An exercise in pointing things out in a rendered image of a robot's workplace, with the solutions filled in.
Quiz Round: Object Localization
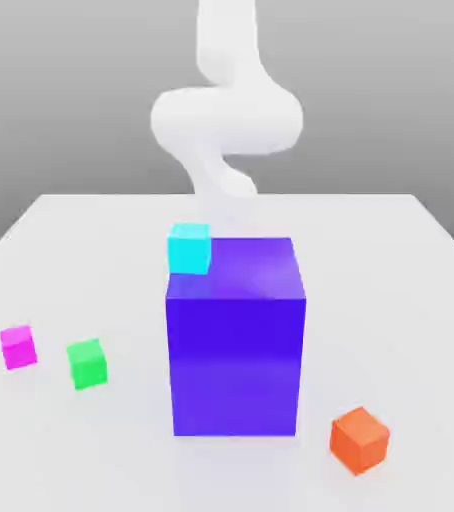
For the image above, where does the small magenta cube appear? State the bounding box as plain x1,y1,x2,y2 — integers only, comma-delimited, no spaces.
0,324,39,371

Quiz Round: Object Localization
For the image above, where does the large purple box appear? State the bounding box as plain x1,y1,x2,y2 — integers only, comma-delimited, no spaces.
164,236,307,438

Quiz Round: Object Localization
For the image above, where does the small orange cube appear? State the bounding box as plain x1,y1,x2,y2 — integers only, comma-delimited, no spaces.
328,406,391,477

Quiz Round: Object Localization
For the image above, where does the small cyan cube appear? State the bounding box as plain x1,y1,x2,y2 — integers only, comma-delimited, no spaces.
166,222,213,276

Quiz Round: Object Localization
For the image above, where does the small green cube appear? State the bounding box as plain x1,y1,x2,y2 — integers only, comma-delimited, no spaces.
65,337,109,391

